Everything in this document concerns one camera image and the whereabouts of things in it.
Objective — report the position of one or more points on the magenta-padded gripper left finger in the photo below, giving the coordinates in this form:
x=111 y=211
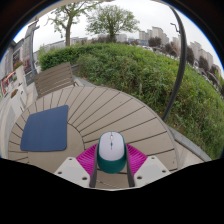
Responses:
x=71 y=171

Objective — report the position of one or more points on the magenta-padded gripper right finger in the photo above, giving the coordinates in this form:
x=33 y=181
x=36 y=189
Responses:
x=150 y=170

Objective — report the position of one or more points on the white and teal computer mouse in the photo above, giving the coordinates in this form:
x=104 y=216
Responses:
x=111 y=150

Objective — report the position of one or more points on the dark blue mouse pad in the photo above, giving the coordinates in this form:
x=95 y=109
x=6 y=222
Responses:
x=45 y=130

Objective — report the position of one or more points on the white flower planter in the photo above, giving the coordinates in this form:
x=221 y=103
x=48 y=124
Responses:
x=18 y=103

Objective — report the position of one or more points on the slatted wooden chair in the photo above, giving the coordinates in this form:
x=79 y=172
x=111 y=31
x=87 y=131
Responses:
x=55 y=80

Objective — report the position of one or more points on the distant apartment buildings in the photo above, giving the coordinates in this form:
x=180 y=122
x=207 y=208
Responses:
x=196 y=50

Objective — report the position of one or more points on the tall thin-crowned tree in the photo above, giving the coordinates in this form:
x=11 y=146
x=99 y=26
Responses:
x=68 y=30

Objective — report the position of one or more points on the round-crowned green tree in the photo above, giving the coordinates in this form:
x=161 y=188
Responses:
x=111 y=21

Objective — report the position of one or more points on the curved black lamp post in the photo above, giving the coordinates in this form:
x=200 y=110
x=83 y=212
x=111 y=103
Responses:
x=181 y=63

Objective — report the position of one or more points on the grey metal post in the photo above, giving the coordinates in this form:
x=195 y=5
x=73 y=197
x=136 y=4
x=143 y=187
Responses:
x=32 y=60

